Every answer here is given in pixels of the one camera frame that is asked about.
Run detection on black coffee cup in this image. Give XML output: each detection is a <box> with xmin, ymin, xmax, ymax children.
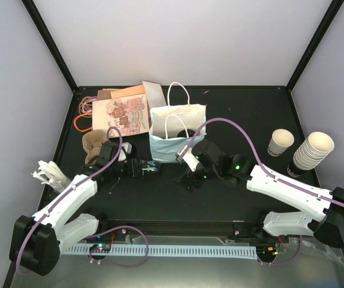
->
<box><xmin>140</xmin><ymin>160</ymin><xmax>161</xmax><ymax>176</ymax></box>

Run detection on black lid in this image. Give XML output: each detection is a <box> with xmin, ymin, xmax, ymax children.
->
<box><xmin>177</xmin><ymin>129</ymin><xmax>195</xmax><ymax>138</ymax></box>

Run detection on brown pulp cup carrier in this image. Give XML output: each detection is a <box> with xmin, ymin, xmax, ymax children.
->
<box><xmin>82</xmin><ymin>130</ymin><xmax>107</xmax><ymax>163</ymax></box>

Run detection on light blue paper bag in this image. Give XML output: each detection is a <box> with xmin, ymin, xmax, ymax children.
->
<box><xmin>149</xmin><ymin>82</ymin><xmax>206</xmax><ymax>163</ymax></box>

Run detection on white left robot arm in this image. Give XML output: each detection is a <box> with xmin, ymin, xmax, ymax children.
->
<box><xmin>9</xmin><ymin>141</ymin><xmax>144</xmax><ymax>276</ymax></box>

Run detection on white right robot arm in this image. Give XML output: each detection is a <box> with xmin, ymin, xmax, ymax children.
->
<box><xmin>176</xmin><ymin>140</ymin><xmax>344</xmax><ymax>248</ymax></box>

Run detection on illustrated greeting card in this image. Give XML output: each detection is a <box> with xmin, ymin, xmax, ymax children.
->
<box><xmin>92</xmin><ymin>94</ymin><xmax>150</xmax><ymax>136</ymax></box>

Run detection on rubber bands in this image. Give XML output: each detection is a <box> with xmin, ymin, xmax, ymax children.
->
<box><xmin>73</xmin><ymin>96</ymin><xmax>97</xmax><ymax>133</ymax></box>

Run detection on brown cardboard sleeve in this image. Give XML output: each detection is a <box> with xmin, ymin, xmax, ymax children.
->
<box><xmin>96</xmin><ymin>88</ymin><xmax>116</xmax><ymax>101</ymax></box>

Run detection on white plastic cutlery pile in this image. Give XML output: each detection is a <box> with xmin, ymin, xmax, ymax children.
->
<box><xmin>31</xmin><ymin>160</ymin><xmax>71</xmax><ymax>193</ymax></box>

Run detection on stack of white paper cups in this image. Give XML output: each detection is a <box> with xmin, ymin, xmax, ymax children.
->
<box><xmin>287</xmin><ymin>131</ymin><xmax>335</xmax><ymax>178</ymax></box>

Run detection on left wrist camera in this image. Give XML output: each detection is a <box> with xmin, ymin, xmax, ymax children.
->
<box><xmin>117</xmin><ymin>142</ymin><xmax>132</xmax><ymax>162</ymax></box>

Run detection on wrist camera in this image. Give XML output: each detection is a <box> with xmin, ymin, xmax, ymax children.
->
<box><xmin>176</xmin><ymin>145</ymin><xmax>200</xmax><ymax>172</ymax></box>
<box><xmin>117</xmin><ymin>142</ymin><xmax>132</xmax><ymax>162</ymax></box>

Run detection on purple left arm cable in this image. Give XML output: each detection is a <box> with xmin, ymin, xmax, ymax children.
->
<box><xmin>15</xmin><ymin>127</ymin><xmax>149</xmax><ymax>275</ymax></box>

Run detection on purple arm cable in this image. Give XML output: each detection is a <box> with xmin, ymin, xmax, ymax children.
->
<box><xmin>177</xmin><ymin>117</ymin><xmax>344</xmax><ymax>267</ymax></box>
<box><xmin>15</xmin><ymin>127</ymin><xmax>149</xmax><ymax>275</ymax></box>

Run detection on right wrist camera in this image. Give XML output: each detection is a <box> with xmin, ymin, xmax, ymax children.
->
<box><xmin>176</xmin><ymin>145</ymin><xmax>200</xmax><ymax>172</ymax></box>

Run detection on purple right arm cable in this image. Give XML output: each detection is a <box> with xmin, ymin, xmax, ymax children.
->
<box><xmin>177</xmin><ymin>117</ymin><xmax>344</xmax><ymax>267</ymax></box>

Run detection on light blue cable duct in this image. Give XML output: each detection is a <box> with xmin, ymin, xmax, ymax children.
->
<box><xmin>64</xmin><ymin>243</ymin><xmax>257</xmax><ymax>260</ymax></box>

